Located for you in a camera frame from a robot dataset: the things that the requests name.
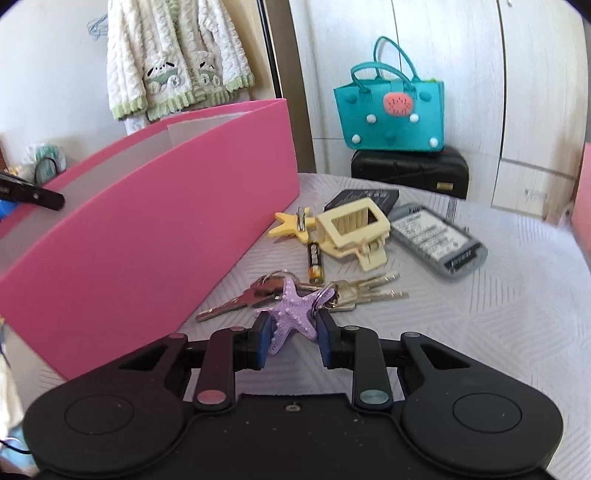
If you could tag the light wood wardrobe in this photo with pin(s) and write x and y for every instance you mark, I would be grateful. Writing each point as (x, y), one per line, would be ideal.
(485, 92)

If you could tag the black clothes rack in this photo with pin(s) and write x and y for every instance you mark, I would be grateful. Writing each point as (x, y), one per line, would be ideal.
(272, 55)

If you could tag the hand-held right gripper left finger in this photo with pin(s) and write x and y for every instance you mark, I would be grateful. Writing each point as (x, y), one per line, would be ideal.
(264, 341)

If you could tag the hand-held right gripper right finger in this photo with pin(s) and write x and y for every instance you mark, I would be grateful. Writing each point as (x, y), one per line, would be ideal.
(323, 341)

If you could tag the grey patterned tablecloth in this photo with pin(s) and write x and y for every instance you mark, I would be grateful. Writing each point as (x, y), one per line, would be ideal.
(461, 332)

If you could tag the pink paper bag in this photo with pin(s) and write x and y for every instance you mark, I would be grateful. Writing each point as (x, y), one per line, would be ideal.
(582, 207)

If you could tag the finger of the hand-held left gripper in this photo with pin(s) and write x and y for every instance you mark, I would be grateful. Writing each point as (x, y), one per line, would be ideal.
(41, 196)

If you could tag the black suitcase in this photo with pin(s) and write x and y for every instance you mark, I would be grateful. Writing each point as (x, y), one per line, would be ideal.
(406, 173)

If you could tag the beige hair claw clip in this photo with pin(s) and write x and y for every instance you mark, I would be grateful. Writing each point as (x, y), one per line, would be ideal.
(337, 237)

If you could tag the pink cardboard box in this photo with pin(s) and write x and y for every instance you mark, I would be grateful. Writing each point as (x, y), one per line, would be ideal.
(161, 221)

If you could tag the teal felt handbag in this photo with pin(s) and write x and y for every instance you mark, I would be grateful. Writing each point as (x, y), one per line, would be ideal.
(388, 124)

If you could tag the black gold battery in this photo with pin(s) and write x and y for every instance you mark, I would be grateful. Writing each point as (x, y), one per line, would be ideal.
(314, 261)

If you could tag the grey portable router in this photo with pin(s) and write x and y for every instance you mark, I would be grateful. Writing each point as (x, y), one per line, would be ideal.
(434, 240)

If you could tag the white green fleece robe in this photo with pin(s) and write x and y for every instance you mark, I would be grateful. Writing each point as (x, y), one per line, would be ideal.
(161, 46)

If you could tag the black battery pack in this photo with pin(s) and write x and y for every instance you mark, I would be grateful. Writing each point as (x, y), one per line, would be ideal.
(351, 197)

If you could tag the white green plastic package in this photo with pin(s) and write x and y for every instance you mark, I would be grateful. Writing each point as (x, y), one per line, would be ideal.
(41, 159)

